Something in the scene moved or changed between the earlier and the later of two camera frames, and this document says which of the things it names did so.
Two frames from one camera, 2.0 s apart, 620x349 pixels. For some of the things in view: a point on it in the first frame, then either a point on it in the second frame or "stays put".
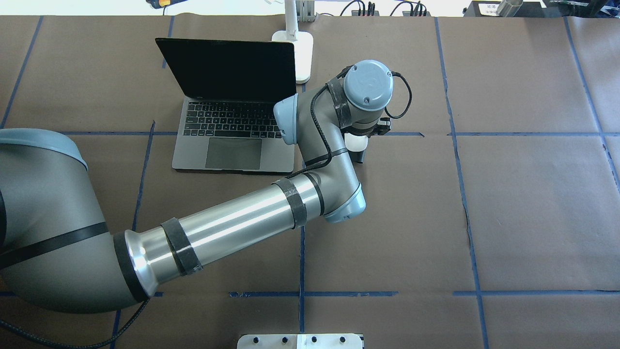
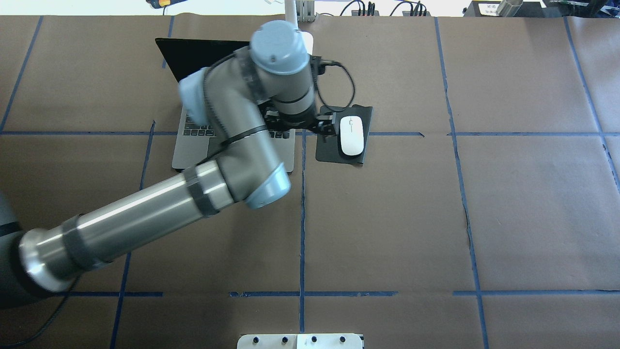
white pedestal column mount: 300,341 stays put
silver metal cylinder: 508,8 stays put
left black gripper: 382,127 → 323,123
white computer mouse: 355,143 stays put
